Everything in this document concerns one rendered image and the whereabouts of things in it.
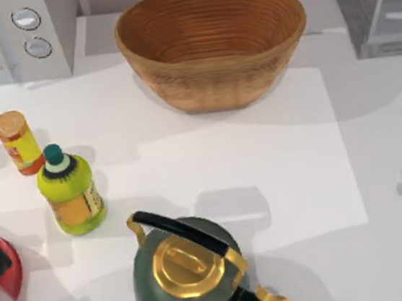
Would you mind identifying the green and gold kettle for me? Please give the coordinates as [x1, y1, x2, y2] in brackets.
[125, 194, 294, 301]

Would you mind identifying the green bottle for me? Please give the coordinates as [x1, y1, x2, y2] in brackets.
[32, 138, 110, 240]

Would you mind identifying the brown woven basket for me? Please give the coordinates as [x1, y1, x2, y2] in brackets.
[110, 0, 317, 123]

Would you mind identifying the orange and yellow can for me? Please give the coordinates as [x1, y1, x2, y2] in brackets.
[0, 107, 48, 180]

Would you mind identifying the round microwave knob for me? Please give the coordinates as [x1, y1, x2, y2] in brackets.
[22, 35, 54, 61]
[10, 6, 43, 32]

